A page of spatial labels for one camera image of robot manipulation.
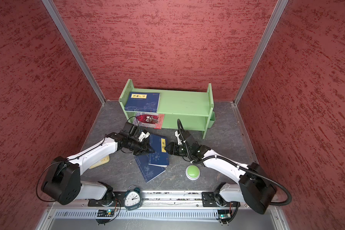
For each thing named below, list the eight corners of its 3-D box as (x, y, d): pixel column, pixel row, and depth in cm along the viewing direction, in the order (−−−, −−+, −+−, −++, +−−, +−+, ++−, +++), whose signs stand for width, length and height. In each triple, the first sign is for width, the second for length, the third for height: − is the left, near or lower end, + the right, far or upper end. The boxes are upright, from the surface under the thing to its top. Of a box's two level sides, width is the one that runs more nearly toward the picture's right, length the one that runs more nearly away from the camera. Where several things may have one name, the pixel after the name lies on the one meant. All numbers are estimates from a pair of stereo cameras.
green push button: (185, 180, 83) (186, 179, 81) (185, 166, 88) (185, 165, 86) (200, 180, 83) (200, 179, 81) (198, 166, 88) (199, 165, 86)
